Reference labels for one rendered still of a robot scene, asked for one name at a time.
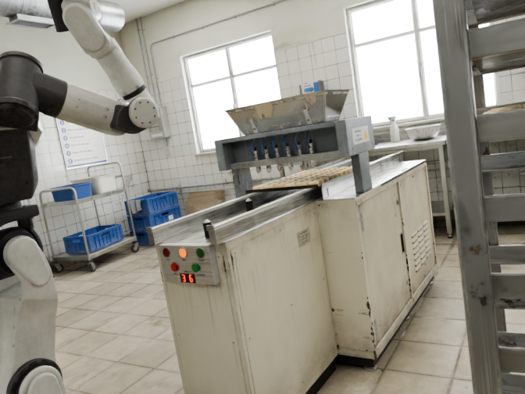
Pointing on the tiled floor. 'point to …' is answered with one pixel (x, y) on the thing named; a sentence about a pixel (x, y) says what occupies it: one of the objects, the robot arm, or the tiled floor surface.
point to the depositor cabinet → (376, 259)
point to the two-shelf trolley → (83, 225)
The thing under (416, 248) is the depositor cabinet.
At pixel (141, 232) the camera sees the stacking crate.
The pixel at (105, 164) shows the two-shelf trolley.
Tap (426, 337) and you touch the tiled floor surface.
